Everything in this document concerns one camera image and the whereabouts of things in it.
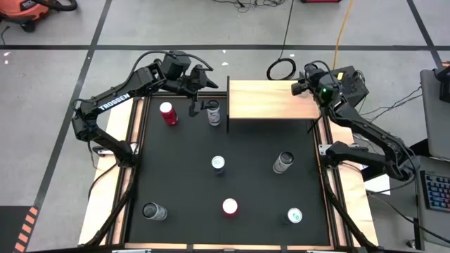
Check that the orange shop vacuum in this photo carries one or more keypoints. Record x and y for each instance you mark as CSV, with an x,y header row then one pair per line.
x,y
21,12

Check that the wooden shelf with black frame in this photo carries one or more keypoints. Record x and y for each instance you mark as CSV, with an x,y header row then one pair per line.
x,y
258,107

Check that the black mesh computer case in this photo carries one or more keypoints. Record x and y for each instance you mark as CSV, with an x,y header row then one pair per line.
x,y
355,88

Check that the silver slim drink can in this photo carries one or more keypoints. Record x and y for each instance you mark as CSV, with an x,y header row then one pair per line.
x,y
156,212
214,116
282,163

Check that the white paper sheet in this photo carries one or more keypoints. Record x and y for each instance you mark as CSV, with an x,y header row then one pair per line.
x,y
378,186

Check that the black keyboard with blue keys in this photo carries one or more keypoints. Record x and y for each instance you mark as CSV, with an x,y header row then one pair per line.
x,y
437,191

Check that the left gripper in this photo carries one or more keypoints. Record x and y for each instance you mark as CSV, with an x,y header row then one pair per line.
x,y
195,81

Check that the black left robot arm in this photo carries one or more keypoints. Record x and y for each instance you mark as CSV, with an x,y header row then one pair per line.
x,y
112,102

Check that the dark table mat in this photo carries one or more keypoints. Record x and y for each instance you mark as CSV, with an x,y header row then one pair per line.
x,y
246,189

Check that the yellow tape tag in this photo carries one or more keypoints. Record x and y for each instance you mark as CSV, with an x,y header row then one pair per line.
x,y
340,76

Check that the grey desk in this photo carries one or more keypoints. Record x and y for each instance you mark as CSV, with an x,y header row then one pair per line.
x,y
432,225
434,123

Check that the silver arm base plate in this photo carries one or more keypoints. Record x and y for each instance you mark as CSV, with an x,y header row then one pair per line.
x,y
101,152
323,149

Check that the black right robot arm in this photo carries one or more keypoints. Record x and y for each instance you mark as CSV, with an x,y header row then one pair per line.
x,y
369,130

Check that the blue silver energy drink can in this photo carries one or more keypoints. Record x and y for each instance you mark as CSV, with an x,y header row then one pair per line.
x,y
294,215
218,162

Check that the red case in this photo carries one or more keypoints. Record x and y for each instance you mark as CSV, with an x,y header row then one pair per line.
x,y
321,1

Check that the silver metal bracket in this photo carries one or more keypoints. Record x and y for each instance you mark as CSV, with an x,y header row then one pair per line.
x,y
131,251

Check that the black desk device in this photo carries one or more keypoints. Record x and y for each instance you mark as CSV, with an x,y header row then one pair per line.
x,y
445,88

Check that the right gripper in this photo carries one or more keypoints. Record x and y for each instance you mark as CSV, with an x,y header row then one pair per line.
x,y
314,74

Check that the red cola zero can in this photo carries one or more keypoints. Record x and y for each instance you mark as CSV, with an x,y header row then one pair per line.
x,y
170,117
230,206

